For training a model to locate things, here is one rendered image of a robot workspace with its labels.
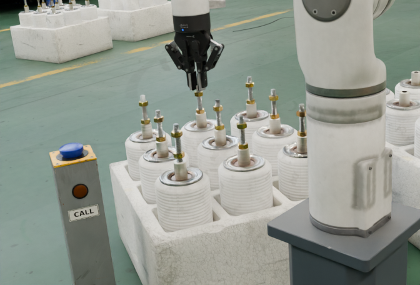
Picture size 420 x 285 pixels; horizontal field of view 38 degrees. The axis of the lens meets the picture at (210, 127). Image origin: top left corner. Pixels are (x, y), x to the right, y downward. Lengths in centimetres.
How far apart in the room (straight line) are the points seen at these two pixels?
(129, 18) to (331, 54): 304
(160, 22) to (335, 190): 316
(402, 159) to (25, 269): 82
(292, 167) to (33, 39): 252
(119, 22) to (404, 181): 270
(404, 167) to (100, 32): 248
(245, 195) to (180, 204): 12
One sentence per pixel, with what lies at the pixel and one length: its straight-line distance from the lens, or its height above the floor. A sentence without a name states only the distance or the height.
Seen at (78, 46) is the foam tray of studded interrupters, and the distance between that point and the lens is 340.
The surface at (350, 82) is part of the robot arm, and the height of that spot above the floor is 49.
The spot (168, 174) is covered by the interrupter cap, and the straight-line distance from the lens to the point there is 107.
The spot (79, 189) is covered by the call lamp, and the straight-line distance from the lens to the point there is 103.
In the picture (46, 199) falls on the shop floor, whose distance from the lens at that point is 168.
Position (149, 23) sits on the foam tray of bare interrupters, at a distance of 376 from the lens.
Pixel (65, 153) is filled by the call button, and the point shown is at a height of 33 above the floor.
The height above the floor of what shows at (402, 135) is 20.
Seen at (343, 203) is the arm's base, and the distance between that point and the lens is 73.
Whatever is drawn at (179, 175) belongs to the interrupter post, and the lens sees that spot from 104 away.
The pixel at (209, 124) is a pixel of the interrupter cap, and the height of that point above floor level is 25.
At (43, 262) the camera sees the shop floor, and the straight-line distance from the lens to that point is 138.
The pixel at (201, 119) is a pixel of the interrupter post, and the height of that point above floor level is 27.
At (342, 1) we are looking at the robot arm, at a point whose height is 58.
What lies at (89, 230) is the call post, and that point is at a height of 19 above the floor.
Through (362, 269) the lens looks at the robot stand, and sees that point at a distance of 72.
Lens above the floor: 67
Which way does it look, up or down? 19 degrees down
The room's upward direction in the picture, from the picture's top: 5 degrees counter-clockwise
